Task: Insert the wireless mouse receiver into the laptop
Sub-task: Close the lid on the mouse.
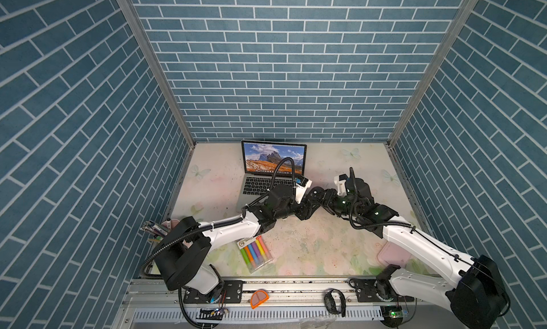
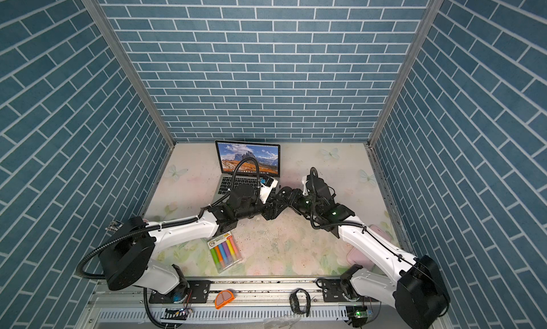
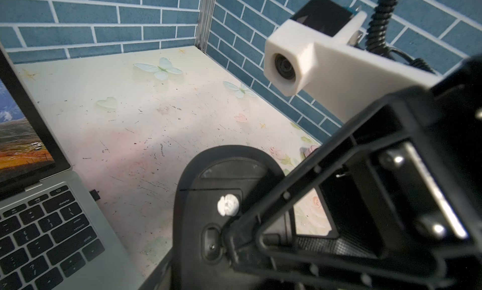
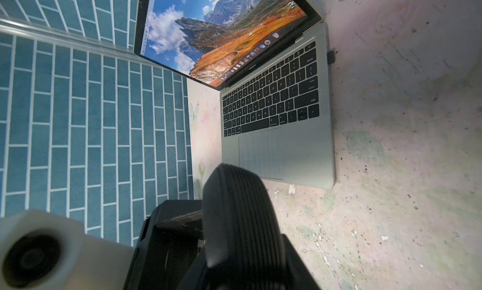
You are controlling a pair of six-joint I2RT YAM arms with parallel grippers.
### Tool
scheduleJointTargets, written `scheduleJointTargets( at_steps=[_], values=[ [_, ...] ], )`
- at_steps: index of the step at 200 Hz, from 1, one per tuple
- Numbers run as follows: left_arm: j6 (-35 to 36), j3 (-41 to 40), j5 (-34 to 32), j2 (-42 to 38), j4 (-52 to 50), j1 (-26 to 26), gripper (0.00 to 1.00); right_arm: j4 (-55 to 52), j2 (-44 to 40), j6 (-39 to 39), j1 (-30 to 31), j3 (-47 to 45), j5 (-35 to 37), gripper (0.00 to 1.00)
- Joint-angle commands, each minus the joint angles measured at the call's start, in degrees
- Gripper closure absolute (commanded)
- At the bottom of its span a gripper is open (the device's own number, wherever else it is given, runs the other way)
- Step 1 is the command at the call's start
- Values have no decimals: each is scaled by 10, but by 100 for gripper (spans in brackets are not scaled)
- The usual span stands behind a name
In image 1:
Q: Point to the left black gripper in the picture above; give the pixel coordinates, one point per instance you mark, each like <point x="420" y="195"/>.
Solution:
<point x="303" y="211"/>

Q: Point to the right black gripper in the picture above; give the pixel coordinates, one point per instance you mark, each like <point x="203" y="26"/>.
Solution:
<point x="327" y="199"/>

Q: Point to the silver laptop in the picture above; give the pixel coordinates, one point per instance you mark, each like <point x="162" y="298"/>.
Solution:
<point x="260" y="160"/>

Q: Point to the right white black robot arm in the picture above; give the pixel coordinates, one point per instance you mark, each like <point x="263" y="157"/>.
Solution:
<point x="470" y="287"/>

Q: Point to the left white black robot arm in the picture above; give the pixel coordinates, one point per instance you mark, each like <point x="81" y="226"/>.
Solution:
<point x="181" y="253"/>

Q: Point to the pack of coloured highlighters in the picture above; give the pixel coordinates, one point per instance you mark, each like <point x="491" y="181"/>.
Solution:
<point x="255" y="253"/>

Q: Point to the pink notebook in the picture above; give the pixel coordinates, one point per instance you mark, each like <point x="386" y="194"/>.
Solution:
<point x="392" y="254"/>

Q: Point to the black wristwatch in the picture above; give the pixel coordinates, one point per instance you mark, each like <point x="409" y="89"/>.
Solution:
<point x="335" y="302"/>

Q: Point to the orange semicircular tool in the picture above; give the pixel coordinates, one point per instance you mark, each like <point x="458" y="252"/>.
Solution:
<point x="258" y="298"/>

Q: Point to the pink pen holder cup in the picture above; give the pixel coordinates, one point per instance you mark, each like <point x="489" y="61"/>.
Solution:
<point x="158" y="231"/>

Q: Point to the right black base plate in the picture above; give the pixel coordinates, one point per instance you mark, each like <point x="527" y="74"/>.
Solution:
<point x="371" y="290"/>

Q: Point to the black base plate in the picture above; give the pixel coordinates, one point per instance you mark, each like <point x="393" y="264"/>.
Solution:
<point x="228" y="291"/>
<point x="371" y="290"/>

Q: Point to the aluminium front rail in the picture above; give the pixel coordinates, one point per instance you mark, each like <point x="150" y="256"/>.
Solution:
<point x="294" y="302"/>

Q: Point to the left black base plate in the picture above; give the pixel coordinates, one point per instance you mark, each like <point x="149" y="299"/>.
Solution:
<point x="228" y="291"/>

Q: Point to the small circuit board with wires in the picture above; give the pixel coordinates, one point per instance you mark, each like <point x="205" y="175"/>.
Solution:
<point x="217" y="314"/>

